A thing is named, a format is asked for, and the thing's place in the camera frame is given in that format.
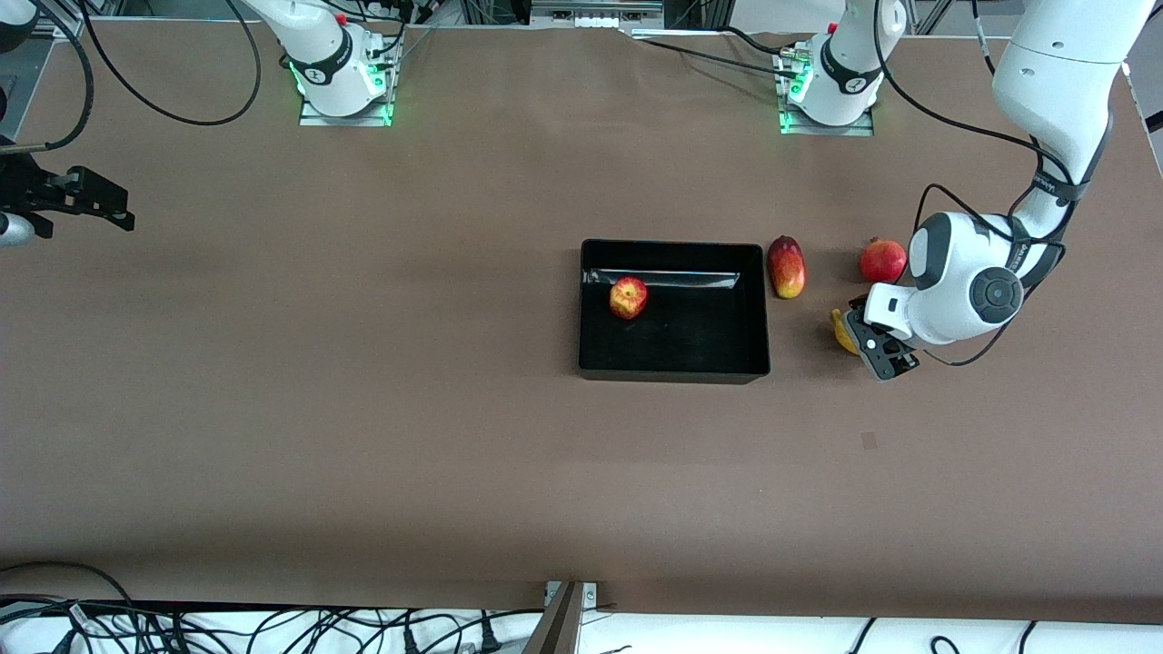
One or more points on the grey aluminium beam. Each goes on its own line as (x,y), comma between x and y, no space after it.
(559,627)

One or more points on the grey metal box with ports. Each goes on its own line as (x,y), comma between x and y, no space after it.
(595,11)

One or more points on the red pomegranate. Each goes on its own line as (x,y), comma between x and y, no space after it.
(881,262)

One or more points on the yellow banana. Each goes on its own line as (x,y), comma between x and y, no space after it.
(843,334)

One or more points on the red yellow mango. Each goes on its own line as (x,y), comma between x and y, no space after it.
(787,268)

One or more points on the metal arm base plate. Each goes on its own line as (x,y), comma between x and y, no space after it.
(827,130)
(345,120)

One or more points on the small metal corner bracket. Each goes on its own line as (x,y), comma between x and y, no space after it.
(590,595)

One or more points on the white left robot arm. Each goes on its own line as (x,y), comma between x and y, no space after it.
(1063,54)

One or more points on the red yellow apple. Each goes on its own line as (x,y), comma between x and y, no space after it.
(629,298)

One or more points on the black rectangular box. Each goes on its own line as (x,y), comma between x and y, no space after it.
(690,345)

